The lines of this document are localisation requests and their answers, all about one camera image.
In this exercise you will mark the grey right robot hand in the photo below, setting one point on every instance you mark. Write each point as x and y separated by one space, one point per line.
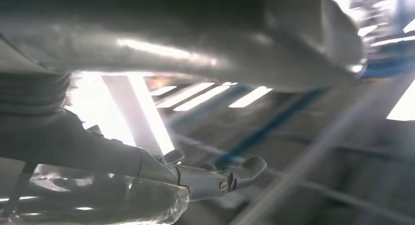
97 152

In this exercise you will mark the stainless steel workbench table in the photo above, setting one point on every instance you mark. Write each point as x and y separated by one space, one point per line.
324 145

